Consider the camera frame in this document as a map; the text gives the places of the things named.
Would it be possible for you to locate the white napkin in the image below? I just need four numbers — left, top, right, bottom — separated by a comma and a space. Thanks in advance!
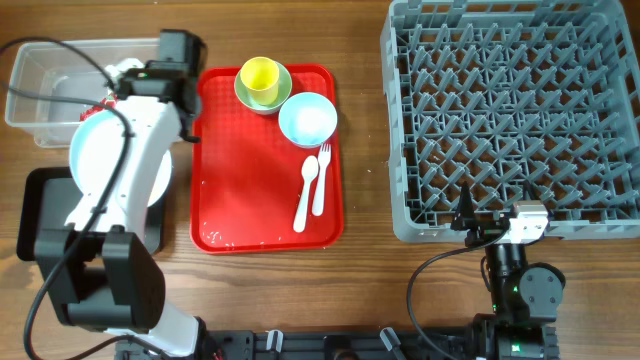
104, 58, 145, 81

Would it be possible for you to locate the red snack wrapper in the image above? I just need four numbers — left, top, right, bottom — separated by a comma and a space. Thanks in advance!
80, 94, 118, 122

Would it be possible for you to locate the light blue plate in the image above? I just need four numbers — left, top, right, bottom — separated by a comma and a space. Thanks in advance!
69, 104, 180, 210

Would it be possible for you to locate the light blue bowl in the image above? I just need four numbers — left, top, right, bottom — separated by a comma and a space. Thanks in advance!
278, 92, 338, 149

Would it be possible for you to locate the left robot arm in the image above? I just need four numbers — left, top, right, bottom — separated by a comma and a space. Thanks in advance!
34, 30, 206, 359

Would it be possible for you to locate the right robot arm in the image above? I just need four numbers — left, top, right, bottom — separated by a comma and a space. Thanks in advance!
451, 184, 566, 360

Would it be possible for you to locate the grey dishwasher rack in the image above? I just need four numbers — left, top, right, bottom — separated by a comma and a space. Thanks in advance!
380, 1, 639, 243

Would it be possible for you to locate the clear plastic waste bin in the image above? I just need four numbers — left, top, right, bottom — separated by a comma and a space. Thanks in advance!
4, 38, 159, 148

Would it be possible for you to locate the yellow plastic cup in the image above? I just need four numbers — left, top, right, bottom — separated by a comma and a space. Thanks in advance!
240, 57, 280, 105

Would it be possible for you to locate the green small saucer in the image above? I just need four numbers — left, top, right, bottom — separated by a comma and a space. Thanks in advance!
234, 62, 293, 115

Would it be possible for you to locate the red serving tray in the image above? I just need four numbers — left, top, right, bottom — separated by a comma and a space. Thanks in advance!
190, 67, 344, 254

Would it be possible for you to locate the white plastic fork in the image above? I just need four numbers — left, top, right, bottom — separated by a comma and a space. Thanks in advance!
312, 143, 331, 217

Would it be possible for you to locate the white plastic spoon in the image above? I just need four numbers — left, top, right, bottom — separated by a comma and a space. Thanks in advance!
293, 155, 319, 233

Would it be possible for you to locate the black rectangular tray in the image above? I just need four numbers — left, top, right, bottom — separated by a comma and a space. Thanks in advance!
16, 167, 165, 261

